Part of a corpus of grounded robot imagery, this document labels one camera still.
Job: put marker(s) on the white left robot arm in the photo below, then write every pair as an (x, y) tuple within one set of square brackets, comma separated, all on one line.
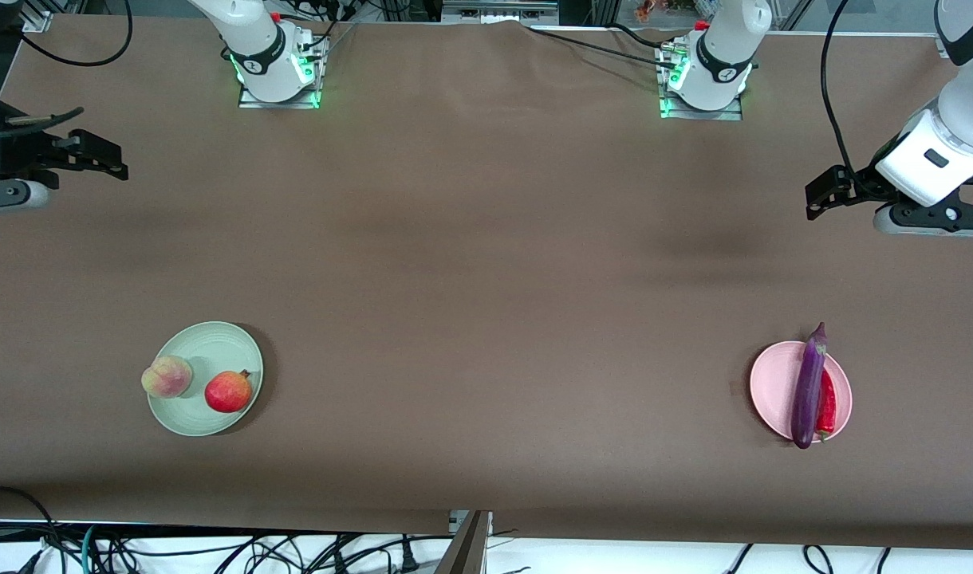
[(722, 60)]

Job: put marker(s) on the pale pink peach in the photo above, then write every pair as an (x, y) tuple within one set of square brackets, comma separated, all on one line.
[(167, 377)]

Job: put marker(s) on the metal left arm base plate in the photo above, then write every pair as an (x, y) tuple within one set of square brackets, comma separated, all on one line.
[(730, 114)]

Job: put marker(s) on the brown table cloth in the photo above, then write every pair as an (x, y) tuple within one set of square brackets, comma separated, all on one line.
[(454, 239)]

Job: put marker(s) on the red chili pepper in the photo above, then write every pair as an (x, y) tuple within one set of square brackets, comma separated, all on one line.
[(829, 406)]

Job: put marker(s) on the pink plate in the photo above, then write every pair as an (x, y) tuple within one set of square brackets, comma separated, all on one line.
[(770, 391)]

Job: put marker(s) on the long purple eggplant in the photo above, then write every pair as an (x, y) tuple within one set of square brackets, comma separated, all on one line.
[(808, 391)]

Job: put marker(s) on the grey metal post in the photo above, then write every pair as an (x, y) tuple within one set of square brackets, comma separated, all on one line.
[(464, 550)]

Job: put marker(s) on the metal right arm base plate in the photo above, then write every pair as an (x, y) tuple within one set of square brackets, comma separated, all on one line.
[(311, 96)]

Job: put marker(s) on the red pomegranate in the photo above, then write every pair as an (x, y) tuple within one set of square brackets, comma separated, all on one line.
[(228, 392)]

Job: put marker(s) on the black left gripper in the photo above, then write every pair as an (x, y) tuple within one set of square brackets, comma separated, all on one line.
[(863, 186)]

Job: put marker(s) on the orange red background items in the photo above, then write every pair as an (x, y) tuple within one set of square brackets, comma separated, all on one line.
[(662, 9)]

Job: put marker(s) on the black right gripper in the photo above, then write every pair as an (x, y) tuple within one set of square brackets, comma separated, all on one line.
[(25, 153)]

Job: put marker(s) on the light green plate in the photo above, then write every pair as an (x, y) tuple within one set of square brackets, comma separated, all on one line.
[(207, 347)]

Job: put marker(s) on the aluminium profile corner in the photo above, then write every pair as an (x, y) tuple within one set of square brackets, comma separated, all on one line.
[(38, 16)]

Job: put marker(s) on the grey metal frame bar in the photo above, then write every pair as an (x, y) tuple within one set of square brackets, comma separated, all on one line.
[(498, 11)]

